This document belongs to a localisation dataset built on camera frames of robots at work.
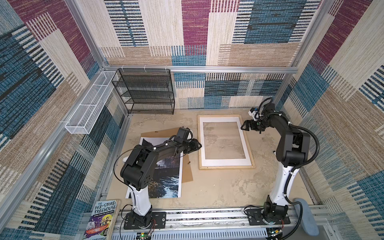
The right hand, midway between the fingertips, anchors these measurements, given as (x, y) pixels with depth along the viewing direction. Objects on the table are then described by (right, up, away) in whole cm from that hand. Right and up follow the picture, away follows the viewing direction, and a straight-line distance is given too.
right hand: (248, 128), depth 100 cm
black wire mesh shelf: (-71, +27, +12) cm, 77 cm away
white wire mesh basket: (-87, +4, -30) cm, 92 cm away
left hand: (-32, -10, -6) cm, 34 cm away
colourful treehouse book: (-79, -44, -29) cm, 95 cm away
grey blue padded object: (+17, -42, -30) cm, 54 cm away
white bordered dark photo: (-51, -29, -14) cm, 61 cm away
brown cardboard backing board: (-47, -2, -22) cm, 52 cm away
